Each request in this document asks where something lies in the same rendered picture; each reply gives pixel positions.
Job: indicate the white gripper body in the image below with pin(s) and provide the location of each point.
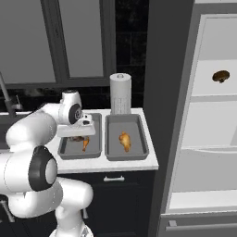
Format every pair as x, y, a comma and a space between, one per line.
75, 130

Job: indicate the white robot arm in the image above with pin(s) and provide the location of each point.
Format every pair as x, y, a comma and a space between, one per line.
27, 145

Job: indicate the orange chicken drumstick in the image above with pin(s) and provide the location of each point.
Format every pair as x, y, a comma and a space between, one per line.
125, 140
85, 143

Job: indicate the grey tupperware tray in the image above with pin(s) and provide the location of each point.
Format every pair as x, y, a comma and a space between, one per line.
135, 145
92, 145

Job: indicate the brown mushroom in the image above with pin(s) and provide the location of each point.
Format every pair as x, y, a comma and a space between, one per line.
220, 76

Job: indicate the white paper towel roll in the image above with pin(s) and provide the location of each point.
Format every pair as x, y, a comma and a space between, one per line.
120, 92

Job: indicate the dark drawer front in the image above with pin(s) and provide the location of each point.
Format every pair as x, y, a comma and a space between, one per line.
135, 179

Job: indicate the dark grey tap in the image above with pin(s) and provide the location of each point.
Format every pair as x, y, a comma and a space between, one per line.
5, 92

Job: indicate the grey framed window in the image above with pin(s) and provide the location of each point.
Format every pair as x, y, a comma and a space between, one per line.
80, 40

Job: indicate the dark cupboard door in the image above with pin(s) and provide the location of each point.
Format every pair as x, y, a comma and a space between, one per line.
123, 213

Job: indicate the dark grey tall cabinet panel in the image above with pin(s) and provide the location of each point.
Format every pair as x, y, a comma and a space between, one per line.
163, 92

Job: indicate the grey open fridge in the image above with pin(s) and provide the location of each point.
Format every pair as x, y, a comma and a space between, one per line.
209, 139

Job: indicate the grey fridge drawer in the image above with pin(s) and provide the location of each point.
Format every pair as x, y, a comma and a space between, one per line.
200, 220

